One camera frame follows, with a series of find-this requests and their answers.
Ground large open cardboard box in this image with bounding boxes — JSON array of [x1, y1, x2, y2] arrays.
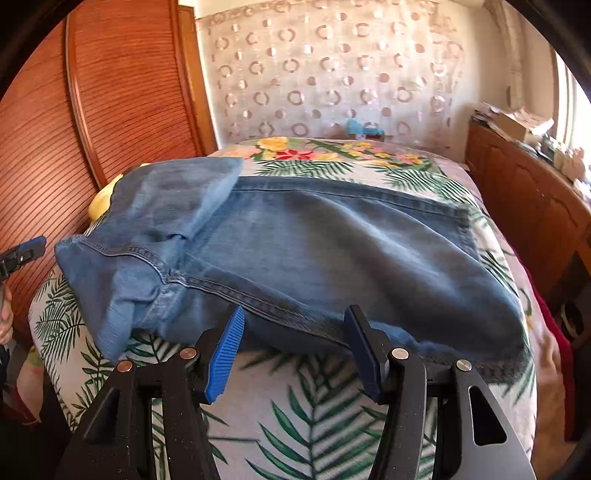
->
[[492, 108, 555, 144]]

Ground tied pale window curtain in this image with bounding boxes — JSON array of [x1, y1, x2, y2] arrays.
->
[[482, 0, 527, 116]]

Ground floral blanket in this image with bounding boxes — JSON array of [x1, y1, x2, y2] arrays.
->
[[217, 136, 462, 178]]

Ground yellow plush toy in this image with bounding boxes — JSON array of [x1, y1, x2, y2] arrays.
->
[[88, 161, 153, 220]]

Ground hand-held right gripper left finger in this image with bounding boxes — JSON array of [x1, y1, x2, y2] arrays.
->
[[55, 305, 245, 480]]

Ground wooden cabinet row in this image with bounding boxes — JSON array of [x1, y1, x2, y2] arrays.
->
[[464, 117, 591, 324]]

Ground red cloth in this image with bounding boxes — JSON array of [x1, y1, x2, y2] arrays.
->
[[526, 272, 578, 444]]

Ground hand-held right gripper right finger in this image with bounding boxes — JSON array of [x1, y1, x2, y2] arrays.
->
[[344, 305, 539, 480]]

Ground blue denim pants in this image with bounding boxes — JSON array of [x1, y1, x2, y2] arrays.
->
[[54, 156, 532, 384]]

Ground blue cloth bundle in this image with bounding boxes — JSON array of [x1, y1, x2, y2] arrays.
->
[[345, 119, 385, 140]]

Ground person's left hand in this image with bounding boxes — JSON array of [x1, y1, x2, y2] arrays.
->
[[0, 285, 14, 344]]

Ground wooden slatted wardrobe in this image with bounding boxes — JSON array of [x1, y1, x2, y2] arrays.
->
[[0, 0, 218, 352]]

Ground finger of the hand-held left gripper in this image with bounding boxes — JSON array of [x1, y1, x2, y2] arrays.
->
[[0, 236, 47, 280]]

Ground wooden framed window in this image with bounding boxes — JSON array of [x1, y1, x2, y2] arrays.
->
[[554, 51, 591, 153]]

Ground circle print sheer curtain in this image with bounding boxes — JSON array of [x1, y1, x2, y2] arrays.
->
[[196, 0, 467, 148]]

